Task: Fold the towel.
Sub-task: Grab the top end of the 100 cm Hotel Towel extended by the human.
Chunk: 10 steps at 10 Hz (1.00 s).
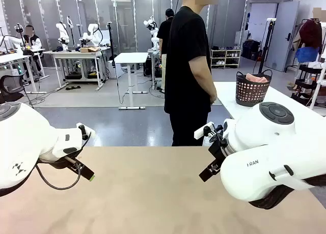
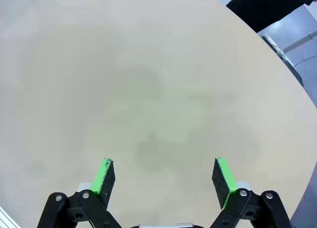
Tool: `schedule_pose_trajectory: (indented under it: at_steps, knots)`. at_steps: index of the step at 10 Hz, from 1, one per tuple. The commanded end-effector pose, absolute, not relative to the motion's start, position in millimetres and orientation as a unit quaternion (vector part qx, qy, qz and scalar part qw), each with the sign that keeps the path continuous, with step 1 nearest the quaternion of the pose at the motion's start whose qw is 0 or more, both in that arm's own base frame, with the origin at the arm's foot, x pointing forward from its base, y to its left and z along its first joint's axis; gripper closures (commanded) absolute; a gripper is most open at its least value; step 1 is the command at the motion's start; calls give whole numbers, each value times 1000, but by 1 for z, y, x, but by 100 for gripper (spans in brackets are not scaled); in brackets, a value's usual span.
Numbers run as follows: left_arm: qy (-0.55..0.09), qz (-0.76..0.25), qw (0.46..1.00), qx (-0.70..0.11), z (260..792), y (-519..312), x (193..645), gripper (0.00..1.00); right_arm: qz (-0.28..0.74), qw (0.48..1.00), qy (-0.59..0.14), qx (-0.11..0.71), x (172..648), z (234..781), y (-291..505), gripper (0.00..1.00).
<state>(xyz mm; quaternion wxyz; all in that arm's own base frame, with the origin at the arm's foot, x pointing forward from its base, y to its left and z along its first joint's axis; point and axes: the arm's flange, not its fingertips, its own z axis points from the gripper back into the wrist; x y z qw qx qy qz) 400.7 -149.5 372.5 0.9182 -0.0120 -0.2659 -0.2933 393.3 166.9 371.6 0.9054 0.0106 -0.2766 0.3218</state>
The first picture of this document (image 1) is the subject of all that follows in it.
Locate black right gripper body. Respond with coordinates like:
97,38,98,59
207,138,230,169

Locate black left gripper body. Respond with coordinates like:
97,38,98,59
38,155,83,170

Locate dark perforated laundry basket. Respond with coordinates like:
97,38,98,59
235,69,273,107

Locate pink towel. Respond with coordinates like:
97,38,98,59
244,72,269,84

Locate person's right forearm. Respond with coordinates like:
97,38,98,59
193,68,218,96

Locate long white table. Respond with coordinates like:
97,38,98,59
212,81,326,120

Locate black mesh office chair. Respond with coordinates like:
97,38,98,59
0,73,36,110

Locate white shoe rack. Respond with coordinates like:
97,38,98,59
210,48,242,69

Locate black bag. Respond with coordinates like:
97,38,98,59
241,39,262,61

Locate black utility cart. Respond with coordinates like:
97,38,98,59
291,64,323,105

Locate white desk with monitor lights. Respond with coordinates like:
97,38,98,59
0,48,48,95

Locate person in black t-shirt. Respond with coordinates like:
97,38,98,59
164,0,220,147

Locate black tripod pole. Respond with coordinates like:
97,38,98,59
258,18,278,75

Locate empty white standing desk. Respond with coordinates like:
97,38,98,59
114,52,149,110

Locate seated person in varsity jacket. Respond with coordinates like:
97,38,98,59
21,24,43,78

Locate man in black cap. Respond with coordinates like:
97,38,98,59
156,8,175,94

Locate blue bag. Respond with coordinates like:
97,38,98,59
295,46,320,63

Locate grey door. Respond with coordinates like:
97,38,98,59
264,1,300,72

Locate dark red jacket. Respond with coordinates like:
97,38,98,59
298,19,323,49

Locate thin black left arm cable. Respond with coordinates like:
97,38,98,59
34,132,92,191

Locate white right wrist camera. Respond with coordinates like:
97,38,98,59
194,122,225,143

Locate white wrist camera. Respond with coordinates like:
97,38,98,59
194,122,225,143
76,122,96,143

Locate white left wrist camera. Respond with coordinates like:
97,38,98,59
76,122,96,143

